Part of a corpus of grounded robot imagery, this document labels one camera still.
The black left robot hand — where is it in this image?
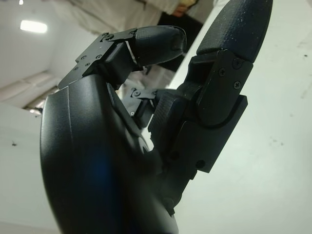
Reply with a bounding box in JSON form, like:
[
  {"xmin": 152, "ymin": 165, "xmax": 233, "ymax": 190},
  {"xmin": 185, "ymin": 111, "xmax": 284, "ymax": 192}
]
[{"xmin": 40, "ymin": 0, "xmax": 273, "ymax": 234}]

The person in beige jacket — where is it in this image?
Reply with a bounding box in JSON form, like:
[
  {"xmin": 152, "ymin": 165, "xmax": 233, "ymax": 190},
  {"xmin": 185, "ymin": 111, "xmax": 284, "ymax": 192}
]
[{"xmin": 52, "ymin": 0, "xmax": 205, "ymax": 74}]

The rectangular ceiling light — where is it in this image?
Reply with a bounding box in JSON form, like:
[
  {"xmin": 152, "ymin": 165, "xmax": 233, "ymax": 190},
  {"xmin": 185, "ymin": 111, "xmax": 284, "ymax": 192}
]
[{"xmin": 20, "ymin": 19, "xmax": 49, "ymax": 34}]

